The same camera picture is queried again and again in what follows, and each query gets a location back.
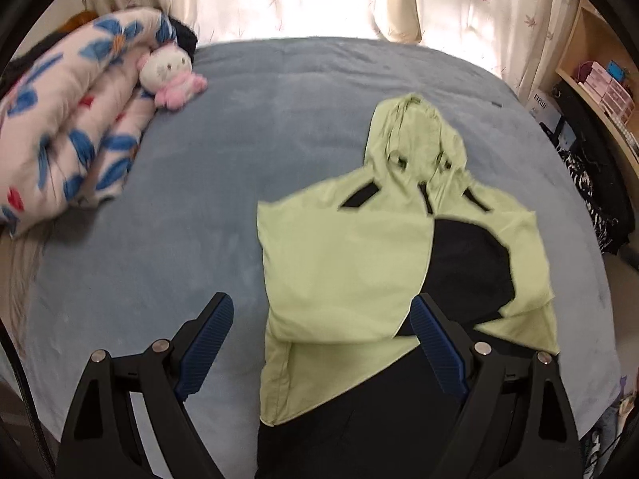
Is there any black patterned clothes pile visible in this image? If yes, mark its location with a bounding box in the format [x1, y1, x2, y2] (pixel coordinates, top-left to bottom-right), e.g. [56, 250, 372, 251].
[552, 82, 639, 250]

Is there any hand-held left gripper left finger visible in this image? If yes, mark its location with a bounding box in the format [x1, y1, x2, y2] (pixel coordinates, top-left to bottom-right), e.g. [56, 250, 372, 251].
[55, 292, 235, 479]

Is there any white keyboard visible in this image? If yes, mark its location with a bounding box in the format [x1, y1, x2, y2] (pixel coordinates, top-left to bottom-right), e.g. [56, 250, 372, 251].
[616, 122, 639, 158]

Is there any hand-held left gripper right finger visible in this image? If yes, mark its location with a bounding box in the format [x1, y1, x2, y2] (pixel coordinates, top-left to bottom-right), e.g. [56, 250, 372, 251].
[410, 293, 585, 479]

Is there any black and white patterned cloth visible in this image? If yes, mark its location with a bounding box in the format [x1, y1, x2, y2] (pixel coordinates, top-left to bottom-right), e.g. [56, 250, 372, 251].
[559, 150, 620, 255]

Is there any grey pillow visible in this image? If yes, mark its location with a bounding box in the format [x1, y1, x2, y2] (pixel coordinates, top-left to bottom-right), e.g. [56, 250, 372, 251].
[0, 210, 56, 355]

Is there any stack of pink boxes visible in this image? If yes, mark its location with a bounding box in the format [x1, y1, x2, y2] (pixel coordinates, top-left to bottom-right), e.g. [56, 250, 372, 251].
[584, 62, 631, 121]

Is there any cream curtain panel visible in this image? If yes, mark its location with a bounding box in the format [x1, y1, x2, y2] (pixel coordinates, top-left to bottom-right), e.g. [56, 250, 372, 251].
[373, 0, 426, 45]

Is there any green and black hooded jacket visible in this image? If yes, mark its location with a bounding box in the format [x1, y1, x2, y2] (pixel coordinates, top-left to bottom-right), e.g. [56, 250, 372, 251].
[256, 92, 561, 479]

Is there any light blue box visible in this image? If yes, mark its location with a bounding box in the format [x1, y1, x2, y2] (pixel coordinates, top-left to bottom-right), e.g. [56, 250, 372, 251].
[542, 110, 575, 148]

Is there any white cardboard box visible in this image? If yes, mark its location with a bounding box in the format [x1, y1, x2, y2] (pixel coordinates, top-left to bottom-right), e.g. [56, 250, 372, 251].
[524, 89, 555, 121]

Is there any floral quilt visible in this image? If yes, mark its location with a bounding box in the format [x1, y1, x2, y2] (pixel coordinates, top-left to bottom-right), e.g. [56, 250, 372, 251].
[0, 7, 178, 238]

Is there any white and pink cat plush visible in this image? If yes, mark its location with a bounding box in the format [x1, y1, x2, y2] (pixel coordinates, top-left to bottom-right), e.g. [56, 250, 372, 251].
[139, 42, 208, 111]

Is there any light wooden shelf desk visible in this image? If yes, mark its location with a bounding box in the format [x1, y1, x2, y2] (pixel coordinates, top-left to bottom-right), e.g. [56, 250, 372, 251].
[554, 0, 639, 180]

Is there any black cable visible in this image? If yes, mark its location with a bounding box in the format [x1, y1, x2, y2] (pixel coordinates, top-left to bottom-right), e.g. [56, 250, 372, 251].
[0, 319, 51, 479]

